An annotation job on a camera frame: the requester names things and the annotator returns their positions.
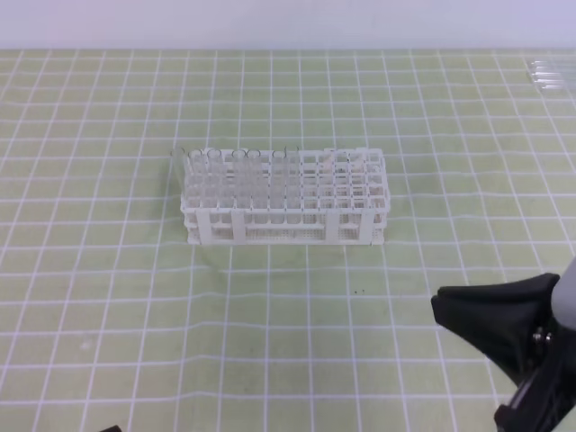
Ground green checkered tablecloth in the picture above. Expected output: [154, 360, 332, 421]
[1, 50, 575, 431]

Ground spare clear test tubes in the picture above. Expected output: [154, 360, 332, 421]
[527, 58, 575, 92]

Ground clear glass test tube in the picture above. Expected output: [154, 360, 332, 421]
[286, 148, 301, 210]

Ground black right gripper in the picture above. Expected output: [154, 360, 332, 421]
[431, 273, 575, 431]

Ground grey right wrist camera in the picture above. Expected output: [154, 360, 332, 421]
[551, 257, 576, 331]

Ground black object at edge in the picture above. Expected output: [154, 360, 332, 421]
[97, 424, 122, 432]

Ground white plastic test tube rack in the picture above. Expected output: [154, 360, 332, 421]
[171, 148, 391, 246]

